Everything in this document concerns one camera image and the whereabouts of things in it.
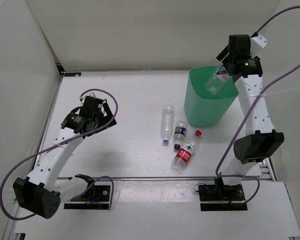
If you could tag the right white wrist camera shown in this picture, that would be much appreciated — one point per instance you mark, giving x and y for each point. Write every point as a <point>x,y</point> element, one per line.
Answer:
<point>257,43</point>

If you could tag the clear bottle red label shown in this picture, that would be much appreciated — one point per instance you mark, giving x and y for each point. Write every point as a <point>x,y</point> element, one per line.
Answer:
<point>186,152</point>

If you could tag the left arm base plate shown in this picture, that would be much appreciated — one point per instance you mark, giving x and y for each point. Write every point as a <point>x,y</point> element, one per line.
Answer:
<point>98,195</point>

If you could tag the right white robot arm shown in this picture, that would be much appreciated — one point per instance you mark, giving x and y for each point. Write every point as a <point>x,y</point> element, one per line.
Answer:
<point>261,139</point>

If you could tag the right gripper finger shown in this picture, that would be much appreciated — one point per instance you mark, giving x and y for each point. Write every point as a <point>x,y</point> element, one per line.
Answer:
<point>234,71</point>
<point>223,55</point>

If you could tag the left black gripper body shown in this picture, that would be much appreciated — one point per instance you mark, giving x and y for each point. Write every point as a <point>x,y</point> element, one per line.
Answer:
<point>98,116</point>

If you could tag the crushed bottle blue label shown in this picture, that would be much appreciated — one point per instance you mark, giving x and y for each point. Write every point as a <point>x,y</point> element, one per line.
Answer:
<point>217,80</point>

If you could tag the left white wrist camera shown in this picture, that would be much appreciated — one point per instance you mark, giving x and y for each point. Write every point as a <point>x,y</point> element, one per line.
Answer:
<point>88,94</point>

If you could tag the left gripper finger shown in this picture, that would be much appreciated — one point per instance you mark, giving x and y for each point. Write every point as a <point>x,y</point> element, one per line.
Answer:
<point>108,115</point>
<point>73,115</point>

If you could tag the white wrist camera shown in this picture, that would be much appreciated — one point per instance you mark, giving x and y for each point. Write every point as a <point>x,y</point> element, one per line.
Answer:
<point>88,94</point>
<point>257,43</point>

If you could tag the small bottle black cap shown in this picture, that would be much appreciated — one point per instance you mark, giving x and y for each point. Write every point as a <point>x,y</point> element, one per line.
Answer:
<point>179,134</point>

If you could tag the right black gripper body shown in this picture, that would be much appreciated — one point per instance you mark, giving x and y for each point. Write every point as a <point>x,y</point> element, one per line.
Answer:
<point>228,60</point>

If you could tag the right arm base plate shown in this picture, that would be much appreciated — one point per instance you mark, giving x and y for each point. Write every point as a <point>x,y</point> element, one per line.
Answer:
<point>215,196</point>

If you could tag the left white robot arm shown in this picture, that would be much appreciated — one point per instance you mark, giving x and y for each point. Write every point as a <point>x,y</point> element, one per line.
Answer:
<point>39,191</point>

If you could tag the green plastic bin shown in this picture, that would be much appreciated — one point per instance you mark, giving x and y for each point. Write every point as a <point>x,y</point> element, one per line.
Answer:
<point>201,107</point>

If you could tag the clear bottle blue cap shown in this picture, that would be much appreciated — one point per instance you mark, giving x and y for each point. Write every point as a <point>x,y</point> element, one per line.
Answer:
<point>167,122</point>

